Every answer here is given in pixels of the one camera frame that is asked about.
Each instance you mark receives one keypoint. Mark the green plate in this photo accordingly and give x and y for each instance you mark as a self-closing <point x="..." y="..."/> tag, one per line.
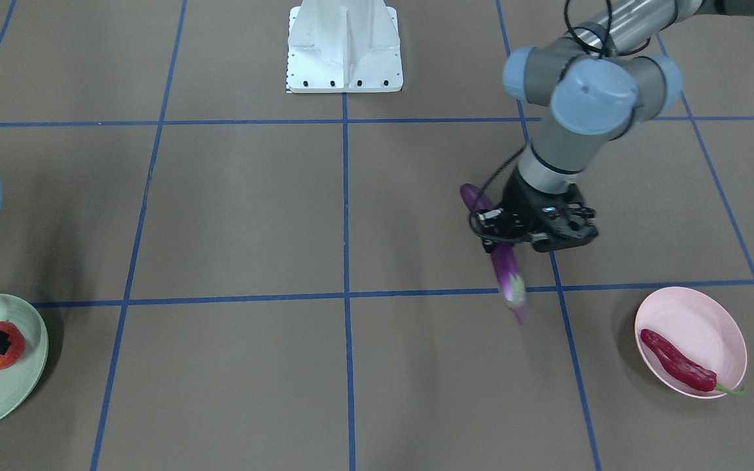
<point x="18" y="381"/>

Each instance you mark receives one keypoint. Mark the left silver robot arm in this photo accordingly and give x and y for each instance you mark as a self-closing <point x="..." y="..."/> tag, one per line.
<point x="597" y="84"/>

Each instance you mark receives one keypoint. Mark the red chili pepper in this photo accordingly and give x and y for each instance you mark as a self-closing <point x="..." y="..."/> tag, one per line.
<point x="682" y="368"/>

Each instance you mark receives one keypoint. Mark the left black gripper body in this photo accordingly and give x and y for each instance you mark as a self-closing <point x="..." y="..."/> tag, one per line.
<point x="518" y="197"/>

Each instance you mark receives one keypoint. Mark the purple eggplant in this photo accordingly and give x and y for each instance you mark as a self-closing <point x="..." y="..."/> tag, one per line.
<point x="512" y="286"/>

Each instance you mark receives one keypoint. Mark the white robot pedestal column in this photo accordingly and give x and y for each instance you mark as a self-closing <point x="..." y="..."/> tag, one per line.
<point x="337" y="47"/>

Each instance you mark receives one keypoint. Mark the pink plate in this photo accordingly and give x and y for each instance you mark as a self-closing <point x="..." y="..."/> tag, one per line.
<point x="700" y="330"/>

